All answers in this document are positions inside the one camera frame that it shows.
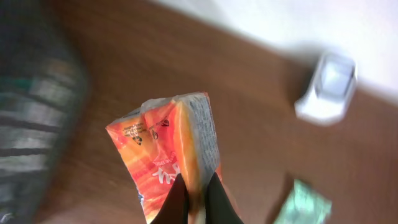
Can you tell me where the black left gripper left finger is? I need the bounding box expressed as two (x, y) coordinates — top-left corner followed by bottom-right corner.
(151, 174), (189, 224)

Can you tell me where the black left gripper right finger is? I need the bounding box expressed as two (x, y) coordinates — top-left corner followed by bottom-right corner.
(205, 173), (243, 224)

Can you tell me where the orange tissue packet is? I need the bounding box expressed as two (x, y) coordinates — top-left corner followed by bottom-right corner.
(106, 92), (239, 223)

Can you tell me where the teal wet wipes pack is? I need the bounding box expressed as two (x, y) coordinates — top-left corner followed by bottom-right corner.
(274, 179), (332, 224)

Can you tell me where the white barcode scanner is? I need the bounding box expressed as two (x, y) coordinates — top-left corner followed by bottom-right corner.
(294, 51), (358, 126)

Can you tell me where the grey plastic mesh basket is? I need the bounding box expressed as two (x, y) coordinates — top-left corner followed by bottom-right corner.
(1, 0), (88, 223)

